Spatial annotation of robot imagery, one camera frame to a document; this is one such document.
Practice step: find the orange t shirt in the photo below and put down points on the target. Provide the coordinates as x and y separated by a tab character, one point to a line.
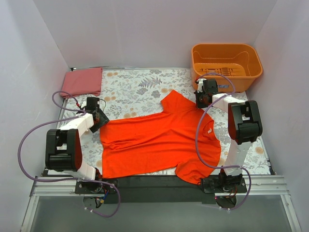
180	137

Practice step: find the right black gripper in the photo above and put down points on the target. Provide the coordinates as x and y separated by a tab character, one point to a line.
201	102

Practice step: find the orange plastic basket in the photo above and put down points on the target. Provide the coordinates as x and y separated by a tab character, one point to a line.
239	62

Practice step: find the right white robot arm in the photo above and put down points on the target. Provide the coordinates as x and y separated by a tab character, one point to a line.
244	123

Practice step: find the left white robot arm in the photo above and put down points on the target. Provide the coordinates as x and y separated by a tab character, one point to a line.
63	151

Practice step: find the folded pink t shirt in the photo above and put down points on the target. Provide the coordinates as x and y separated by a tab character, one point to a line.
79	82

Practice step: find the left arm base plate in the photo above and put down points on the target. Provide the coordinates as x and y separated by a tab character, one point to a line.
87	187

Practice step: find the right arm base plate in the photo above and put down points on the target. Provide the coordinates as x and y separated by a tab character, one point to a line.
212	185

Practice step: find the floral table mat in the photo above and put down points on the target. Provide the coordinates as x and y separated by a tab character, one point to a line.
137	92

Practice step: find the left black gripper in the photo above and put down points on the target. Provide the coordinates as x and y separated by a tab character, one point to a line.
100	120

